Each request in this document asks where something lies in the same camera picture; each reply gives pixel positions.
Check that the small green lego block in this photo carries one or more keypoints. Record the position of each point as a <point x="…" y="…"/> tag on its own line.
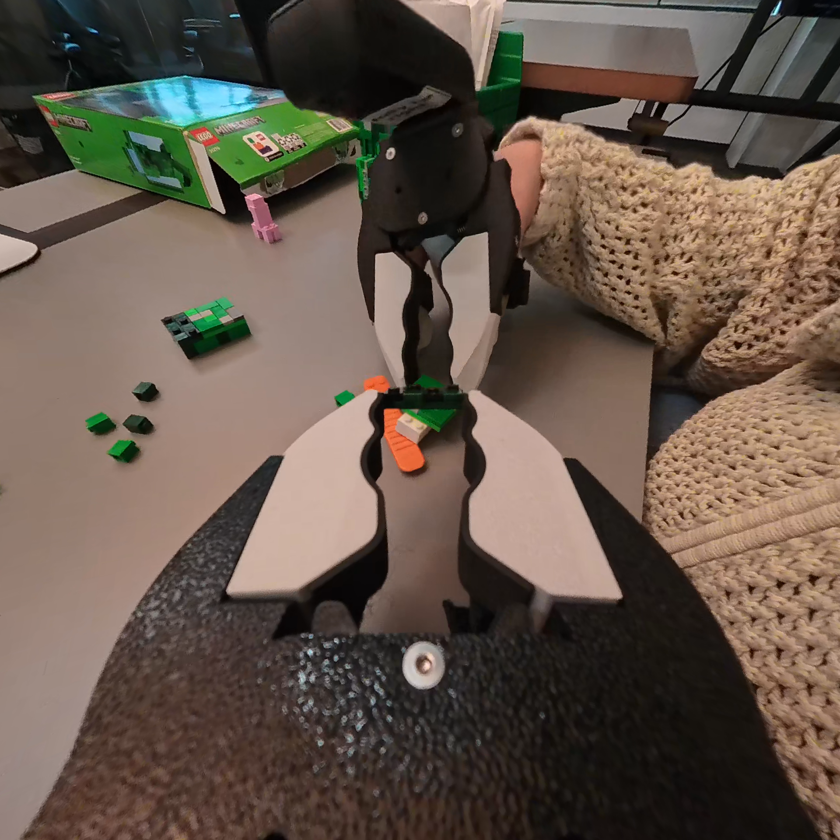
<point x="344" y="399"/>

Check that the pink lego pig figure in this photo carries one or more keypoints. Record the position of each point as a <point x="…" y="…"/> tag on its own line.
<point x="261" y="220"/>

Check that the person's torso in knitted sweater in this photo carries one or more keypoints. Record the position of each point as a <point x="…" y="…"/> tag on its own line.
<point x="754" y="558"/>

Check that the white paper bag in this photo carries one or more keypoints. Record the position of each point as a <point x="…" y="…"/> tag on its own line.
<point x="485" y="33"/>

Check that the green toy set box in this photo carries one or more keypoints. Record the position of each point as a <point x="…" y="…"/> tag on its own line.
<point x="164" y="118"/>

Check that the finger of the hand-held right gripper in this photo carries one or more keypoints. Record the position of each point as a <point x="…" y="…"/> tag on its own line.
<point x="476" y="302"/>
<point x="390" y="302"/>

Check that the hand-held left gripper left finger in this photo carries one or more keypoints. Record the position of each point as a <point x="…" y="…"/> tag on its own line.
<point x="315" y="525"/>

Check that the bright green lego brick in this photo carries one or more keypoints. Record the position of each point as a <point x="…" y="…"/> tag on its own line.
<point x="100" y="423"/>
<point x="123" y="451"/>

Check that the orange brick separator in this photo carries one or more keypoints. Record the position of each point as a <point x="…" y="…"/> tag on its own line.
<point x="407" y="453"/>

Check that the green and grey lego panel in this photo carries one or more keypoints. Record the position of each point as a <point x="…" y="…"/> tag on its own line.
<point x="413" y="430"/>

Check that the person's right hand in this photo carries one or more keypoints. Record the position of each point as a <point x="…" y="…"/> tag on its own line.
<point x="525" y="177"/>

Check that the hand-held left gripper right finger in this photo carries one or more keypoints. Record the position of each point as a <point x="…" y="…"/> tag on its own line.
<point x="538" y="531"/>

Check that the dark green lego brick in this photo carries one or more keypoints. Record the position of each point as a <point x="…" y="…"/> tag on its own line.
<point x="145" y="391"/>
<point x="138" y="424"/>

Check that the person's right forearm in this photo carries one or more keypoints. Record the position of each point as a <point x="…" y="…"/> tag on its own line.
<point x="656" y="249"/>

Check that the wood-edged desk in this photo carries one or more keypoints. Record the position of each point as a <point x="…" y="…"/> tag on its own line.
<point x="590" y="85"/>

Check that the green plastic crate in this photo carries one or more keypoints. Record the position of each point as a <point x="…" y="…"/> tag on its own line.
<point x="505" y="72"/>

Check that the green and black lego block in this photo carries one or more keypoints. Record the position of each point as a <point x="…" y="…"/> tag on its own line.
<point x="210" y="328"/>

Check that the dark green lego assembly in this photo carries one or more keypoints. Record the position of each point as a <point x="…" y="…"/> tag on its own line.
<point x="426" y="398"/>

